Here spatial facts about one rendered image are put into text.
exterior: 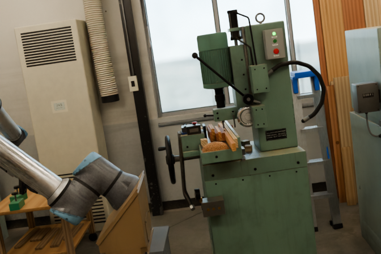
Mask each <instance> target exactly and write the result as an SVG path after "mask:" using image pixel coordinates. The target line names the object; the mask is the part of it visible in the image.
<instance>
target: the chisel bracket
mask: <svg viewBox="0 0 381 254"><path fill-rule="evenodd" d="M232 111H234V112H235V115H234V116H235V119H237V108H236V106H235V105H234V106H229V107H224V108H214V109H213V115H214V116H213V117H214V121H215V122H218V121H221V122H222V123H223V122H225V121H226V120H233V115H232V114H231V112H232Z"/></svg>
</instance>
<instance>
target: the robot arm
mask: <svg viewBox="0 0 381 254"><path fill-rule="evenodd" d="M0 132H1V133H2V134H3V135H4V136H5V137H4V136H2V135H0V168H1V169H2V170H4V171H5V172H6V173H8V174H9V175H10V176H12V177H16V178H18V179H19V194H21V195H24V194H25V193H26V192H27V189H28V190H29V191H31V192H33V193H36V194H40V195H42V196H44V197H45V198H46V199H47V202H48V205H49V206H50V207H51V208H50V212H51V213H53V214H55V215H57V216H59V217H60V218H62V219H64V220H66V221H68V222H69V223H71V224H72V225H75V226H76V225H78V224H80V222H81V221H82V220H83V219H84V218H85V216H86V215H87V213H88V212H89V211H90V209H91V208H92V206H93V205H94V203H95V202H96V200H97V199H98V198H99V196H100V195H102V196H104V197H105V198H106V199H107V200H108V202H109V203H110V205H111V206H112V207H113V208H114V209H115V210H118V209H119V208H120V207H121V205H122V204H123V203H124V202H125V200H126V199H127V198H128V196H129V195H130V194H131V192H132V190H133V189H134V187H135V186H136V185H137V183H138V181H139V177H138V176H136V175H132V174H129V173H126V172H124V171H122V170H120V169H119V168H118V167H116V166H115V165H114V164H112V163H111V162H109V161H108V160H106V159H105V158H104V157H102V156H101V155H99V154H97V153H96V152H91V153H89V154H88V155H87V156H86V157H85V159H84V160H83V161H82V162H81V163H80V165H79V166H78V167H77V168H76V169H75V170H74V172H73V176H75V177H74V178H73V179H72V180H70V179H69V178H67V179H62V178H60V177H59V176H57V175H56V174H55V173H53V172H52V171H51V170H49V169H48V168H46V167H45V166H43V165H42V164H41V163H39V162H38V161H37V160H35V159H34V158H33V157H31V156H30V155H28V154H27V153H25V152H24V151H23V150H21V149H20V148H18V147H19V145H20V144H21V143H22V142H23V141H24V139H26V137H27V136H28V133H27V132H26V131H25V130H24V129H23V128H22V127H21V126H19V125H17V124H16V123H15V122H14V121H13V120H12V118H11V117H10V116H9V114H8V113H7V112H6V111H5V109H4V108H3V107H2V101H1V99H0Z"/></svg>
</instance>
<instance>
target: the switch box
mask: <svg viewBox="0 0 381 254"><path fill-rule="evenodd" d="M273 32H275V33H276V35H274V36H277V37H275V38H272V36H273V35H272V33H273ZM273 39H276V40H277V42H276V43H273ZM263 41H264V50H265V59H266V60H271V59H276V58H284V57H286V56H285V46H284V40H283V30H282V28H276V29H269V30H264V31H263ZM273 44H278V45H275V46H273ZM276 48H277V49H278V50H279V53H278V54H279V56H275V57H274V55H275V54H274V52H273V51H274V49H276Z"/></svg>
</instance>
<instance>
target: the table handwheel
mask: <svg viewBox="0 0 381 254"><path fill-rule="evenodd" d="M165 146H166V163H167V165H168V170H169V174H170V180H171V183H172V184H175V183H176V176H175V168H174V164H175V162H179V161H180V156H179V155H177V156H174V155H173V154H172V148H171V141H170V137H169V136H165ZM199 158H200V156H191V157H187V158H184V160H192V159H199Z"/></svg>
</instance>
